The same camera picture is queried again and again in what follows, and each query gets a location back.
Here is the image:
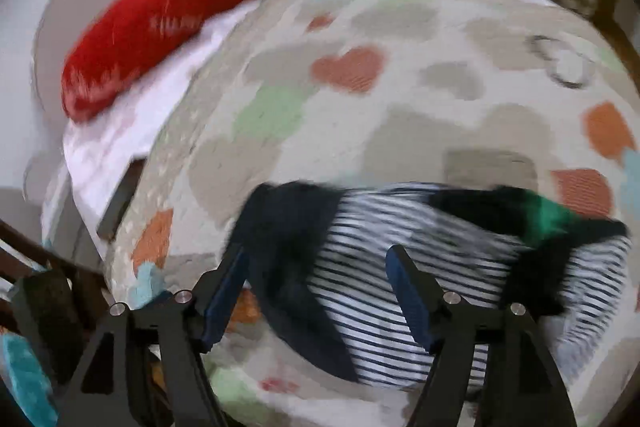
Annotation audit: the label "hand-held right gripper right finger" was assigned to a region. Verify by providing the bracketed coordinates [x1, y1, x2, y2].
[385, 244, 583, 427]

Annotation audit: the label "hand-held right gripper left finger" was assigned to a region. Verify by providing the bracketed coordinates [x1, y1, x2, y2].
[56, 245, 250, 427]

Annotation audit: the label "striped pants with dark trim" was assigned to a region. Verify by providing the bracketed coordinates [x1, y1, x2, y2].
[229, 181, 632, 387]

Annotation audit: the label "heart-patterned blanket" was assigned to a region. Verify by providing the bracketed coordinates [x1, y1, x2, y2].
[102, 0, 640, 427]

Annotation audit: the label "white bed sheet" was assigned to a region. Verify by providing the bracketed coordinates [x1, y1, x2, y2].
[41, 0, 261, 258]

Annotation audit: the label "red plush pillow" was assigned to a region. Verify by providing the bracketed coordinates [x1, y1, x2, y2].
[61, 0, 341, 124]

